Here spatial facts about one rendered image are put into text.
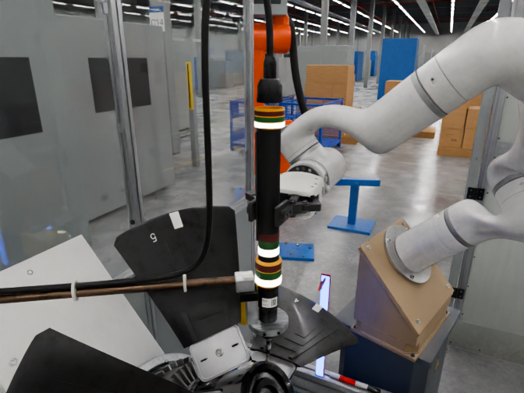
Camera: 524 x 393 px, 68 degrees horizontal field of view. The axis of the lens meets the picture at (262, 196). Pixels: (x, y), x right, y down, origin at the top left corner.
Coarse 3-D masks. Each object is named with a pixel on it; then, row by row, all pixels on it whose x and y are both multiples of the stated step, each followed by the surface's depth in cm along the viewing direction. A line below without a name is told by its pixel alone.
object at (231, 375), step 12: (228, 372) 69; (240, 372) 60; (252, 372) 58; (264, 372) 62; (276, 372) 62; (204, 384) 64; (216, 384) 62; (228, 384) 59; (240, 384) 57; (252, 384) 59; (264, 384) 59; (276, 384) 61; (288, 384) 63
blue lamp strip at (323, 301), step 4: (324, 276) 99; (328, 280) 99; (324, 284) 100; (328, 284) 99; (324, 288) 100; (328, 288) 100; (320, 292) 101; (324, 292) 101; (320, 296) 101; (324, 296) 101; (320, 300) 102; (324, 300) 101; (320, 304) 102; (324, 304) 102; (324, 308) 102; (320, 360) 108; (320, 364) 108; (316, 368) 109; (320, 368) 109; (316, 372) 110; (320, 372) 109
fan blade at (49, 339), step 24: (48, 336) 42; (24, 360) 40; (48, 360) 42; (72, 360) 43; (96, 360) 45; (120, 360) 46; (24, 384) 40; (48, 384) 41; (72, 384) 43; (96, 384) 45; (120, 384) 46; (144, 384) 48; (168, 384) 50
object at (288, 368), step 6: (252, 354) 73; (258, 354) 73; (264, 354) 73; (258, 360) 72; (276, 360) 72; (282, 360) 72; (240, 366) 70; (282, 366) 70; (288, 366) 70; (294, 366) 70; (288, 372) 69
